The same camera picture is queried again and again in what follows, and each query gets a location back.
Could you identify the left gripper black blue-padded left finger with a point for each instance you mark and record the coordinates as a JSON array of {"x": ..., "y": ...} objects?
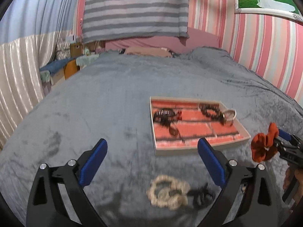
[{"x": 45, "y": 205}]

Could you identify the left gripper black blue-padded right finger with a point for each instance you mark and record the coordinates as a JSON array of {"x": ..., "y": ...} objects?
[{"x": 258, "y": 205}]

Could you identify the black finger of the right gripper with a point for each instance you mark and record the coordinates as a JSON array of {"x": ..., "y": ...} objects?
[{"x": 287, "y": 140}]

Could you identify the rust orange scrunchie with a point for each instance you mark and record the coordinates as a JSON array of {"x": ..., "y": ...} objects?
[{"x": 262, "y": 147}]

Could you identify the black braided cord amber pendant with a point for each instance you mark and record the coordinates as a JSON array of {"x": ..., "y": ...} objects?
[{"x": 160, "y": 117}]

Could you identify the person's right hand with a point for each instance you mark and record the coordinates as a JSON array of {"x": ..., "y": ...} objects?
[{"x": 292, "y": 184}]

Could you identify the black hair claw clip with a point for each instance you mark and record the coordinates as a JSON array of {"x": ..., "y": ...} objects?
[{"x": 202, "y": 197}]

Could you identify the cream satin scrunchie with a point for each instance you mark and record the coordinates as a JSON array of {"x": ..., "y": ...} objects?
[{"x": 168, "y": 192}]

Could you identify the white tray with red lining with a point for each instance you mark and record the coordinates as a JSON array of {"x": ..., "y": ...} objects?
[{"x": 200, "y": 118}]

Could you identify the white satin curtain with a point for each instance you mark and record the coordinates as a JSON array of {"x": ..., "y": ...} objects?
[{"x": 21, "y": 87}]

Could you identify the pink bed headboard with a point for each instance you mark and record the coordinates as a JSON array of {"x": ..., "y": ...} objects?
[{"x": 180, "y": 45}]

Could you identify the framed wedding photo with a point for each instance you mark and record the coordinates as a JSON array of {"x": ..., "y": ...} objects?
[{"x": 279, "y": 8}]

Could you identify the beige folded cloth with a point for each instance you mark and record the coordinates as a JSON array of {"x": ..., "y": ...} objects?
[{"x": 148, "y": 51}]

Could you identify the brown cardboard box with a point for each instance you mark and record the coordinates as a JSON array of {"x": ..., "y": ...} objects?
[{"x": 76, "y": 50}]

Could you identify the grey striped pillow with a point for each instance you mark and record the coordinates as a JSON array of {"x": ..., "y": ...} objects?
[{"x": 117, "y": 19}]

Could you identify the black hair tie red beads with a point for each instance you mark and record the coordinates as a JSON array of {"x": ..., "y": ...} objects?
[{"x": 173, "y": 116}]

